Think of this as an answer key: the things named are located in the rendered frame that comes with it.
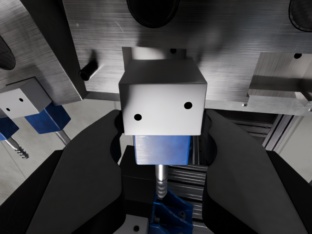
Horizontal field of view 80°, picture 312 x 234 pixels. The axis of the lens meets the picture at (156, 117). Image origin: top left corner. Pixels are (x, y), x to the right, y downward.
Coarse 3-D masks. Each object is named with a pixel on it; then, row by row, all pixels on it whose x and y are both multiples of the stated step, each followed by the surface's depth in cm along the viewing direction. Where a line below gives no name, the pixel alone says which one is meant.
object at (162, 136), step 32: (160, 64) 14; (192, 64) 13; (128, 96) 11; (160, 96) 11; (192, 96) 11; (128, 128) 12; (160, 128) 12; (192, 128) 12; (160, 160) 15; (160, 192) 18
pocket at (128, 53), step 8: (128, 48) 17; (136, 48) 18; (144, 48) 18; (152, 48) 18; (160, 48) 18; (168, 48) 18; (128, 56) 18; (136, 56) 19; (144, 56) 18; (152, 56) 18; (160, 56) 18; (168, 56) 18; (176, 56) 18; (184, 56) 18; (128, 64) 18
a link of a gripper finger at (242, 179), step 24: (216, 120) 10; (216, 144) 8; (240, 144) 8; (216, 168) 7; (240, 168) 7; (264, 168) 7; (216, 192) 6; (240, 192) 6; (264, 192) 6; (216, 216) 6; (240, 216) 6; (264, 216) 6; (288, 216) 6
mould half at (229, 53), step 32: (64, 0) 14; (96, 0) 14; (192, 0) 13; (224, 0) 12; (256, 0) 12; (288, 0) 12; (96, 32) 15; (128, 32) 15; (160, 32) 14; (192, 32) 14; (224, 32) 14; (256, 32) 13; (288, 32) 13; (96, 64) 17; (224, 64) 15; (256, 64) 15; (224, 96) 17
